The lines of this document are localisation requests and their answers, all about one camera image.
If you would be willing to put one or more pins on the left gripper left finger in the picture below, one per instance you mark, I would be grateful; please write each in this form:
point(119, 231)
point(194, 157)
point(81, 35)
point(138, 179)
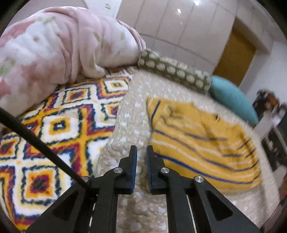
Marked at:
point(93, 209)

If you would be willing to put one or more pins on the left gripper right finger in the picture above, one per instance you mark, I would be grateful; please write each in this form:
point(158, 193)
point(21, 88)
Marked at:
point(193, 204)

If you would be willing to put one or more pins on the yellow striped knit sweater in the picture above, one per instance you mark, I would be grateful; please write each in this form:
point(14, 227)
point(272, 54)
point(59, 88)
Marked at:
point(194, 142)

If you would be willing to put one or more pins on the beige dotted quilt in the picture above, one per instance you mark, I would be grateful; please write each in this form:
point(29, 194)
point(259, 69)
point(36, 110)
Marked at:
point(143, 212)

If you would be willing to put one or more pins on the geometric patterned fleece blanket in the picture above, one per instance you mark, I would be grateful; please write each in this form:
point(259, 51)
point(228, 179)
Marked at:
point(75, 122)

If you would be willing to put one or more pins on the olive hedgehog bolster pillow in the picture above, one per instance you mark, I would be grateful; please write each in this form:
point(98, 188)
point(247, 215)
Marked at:
point(172, 69)

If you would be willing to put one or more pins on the cluttered white shelf unit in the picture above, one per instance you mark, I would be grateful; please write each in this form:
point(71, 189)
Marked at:
point(272, 130)

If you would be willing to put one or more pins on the brown wooden door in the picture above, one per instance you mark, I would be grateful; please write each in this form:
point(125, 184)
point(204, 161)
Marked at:
point(236, 58)

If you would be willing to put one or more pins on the pink floral comforter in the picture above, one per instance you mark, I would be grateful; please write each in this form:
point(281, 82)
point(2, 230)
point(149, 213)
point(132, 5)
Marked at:
point(56, 45)

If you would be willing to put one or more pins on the pale wardrobe doors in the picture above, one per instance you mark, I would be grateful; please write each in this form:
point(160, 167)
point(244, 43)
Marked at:
point(195, 32)

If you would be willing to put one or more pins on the teal corduroy pillow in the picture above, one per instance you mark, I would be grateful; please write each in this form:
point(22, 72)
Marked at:
point(230, 96)

